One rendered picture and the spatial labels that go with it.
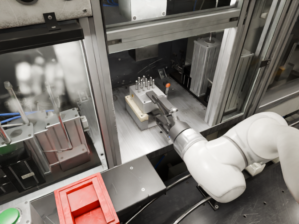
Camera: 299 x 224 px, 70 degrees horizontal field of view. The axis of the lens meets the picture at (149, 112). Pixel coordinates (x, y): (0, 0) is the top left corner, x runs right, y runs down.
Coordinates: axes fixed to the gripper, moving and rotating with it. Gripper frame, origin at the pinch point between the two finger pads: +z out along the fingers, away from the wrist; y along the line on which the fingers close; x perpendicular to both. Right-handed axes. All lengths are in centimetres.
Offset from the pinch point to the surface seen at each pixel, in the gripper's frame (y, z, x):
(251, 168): -13.2, -32.9, -20.4
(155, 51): 17.5, 4.4, -2.9
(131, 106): -3.3, 5.4, 6.5
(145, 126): -7.7, -3.0, 4.9
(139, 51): 18.9, 4.4, 3.0
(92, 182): -3.9, -19.5, 29.1
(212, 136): -100, 42, -89
